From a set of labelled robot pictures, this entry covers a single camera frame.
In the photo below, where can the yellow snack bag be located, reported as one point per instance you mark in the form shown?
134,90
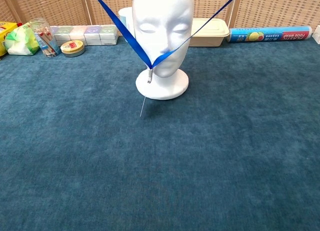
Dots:
5,33

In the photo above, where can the wicker folding screen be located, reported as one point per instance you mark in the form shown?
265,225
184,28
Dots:
50,6

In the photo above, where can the white cardboard box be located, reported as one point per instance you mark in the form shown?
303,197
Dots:
317,34

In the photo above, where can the clear jar with sticks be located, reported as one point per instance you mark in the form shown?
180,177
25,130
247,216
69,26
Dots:
46,41

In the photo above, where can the purple small box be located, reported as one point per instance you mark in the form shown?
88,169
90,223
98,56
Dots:
92,34

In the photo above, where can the pink small box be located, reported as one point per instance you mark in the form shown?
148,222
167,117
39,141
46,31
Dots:
78,33

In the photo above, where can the dark teal table cloth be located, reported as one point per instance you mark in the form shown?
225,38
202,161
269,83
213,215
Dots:
50,141

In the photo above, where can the white foam mannequin head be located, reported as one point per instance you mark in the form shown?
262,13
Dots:
162,16

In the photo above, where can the green white tissue pack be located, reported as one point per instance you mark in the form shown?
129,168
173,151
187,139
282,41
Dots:
20,42

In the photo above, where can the green small box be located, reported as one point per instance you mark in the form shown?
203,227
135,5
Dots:
63,33
108,34

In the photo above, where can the white measuring cup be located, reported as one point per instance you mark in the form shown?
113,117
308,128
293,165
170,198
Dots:
126,14

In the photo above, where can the red snack pack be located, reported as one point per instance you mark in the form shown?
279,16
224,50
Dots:
19,24

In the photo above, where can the lavender small box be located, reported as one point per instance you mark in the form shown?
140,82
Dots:
53,31

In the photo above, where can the beige lidded lunch box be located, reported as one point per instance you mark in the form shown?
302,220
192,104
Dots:
212,37

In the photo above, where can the round tin yellow lid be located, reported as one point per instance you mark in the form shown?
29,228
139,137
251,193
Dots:
72,48

